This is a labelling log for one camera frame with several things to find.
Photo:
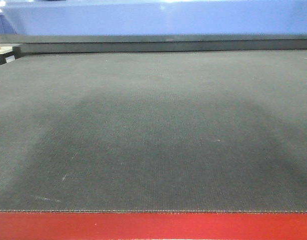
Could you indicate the blue plastic tray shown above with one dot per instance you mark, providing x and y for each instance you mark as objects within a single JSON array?
[{"x": 156, "y": 17}]

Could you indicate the dark grey fabric mat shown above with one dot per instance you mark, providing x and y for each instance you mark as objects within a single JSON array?
[{"x": 154, "y": 132}]

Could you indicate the red table edge strip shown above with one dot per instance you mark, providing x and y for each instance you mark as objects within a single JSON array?
[{"x": 147, "y": 226}]

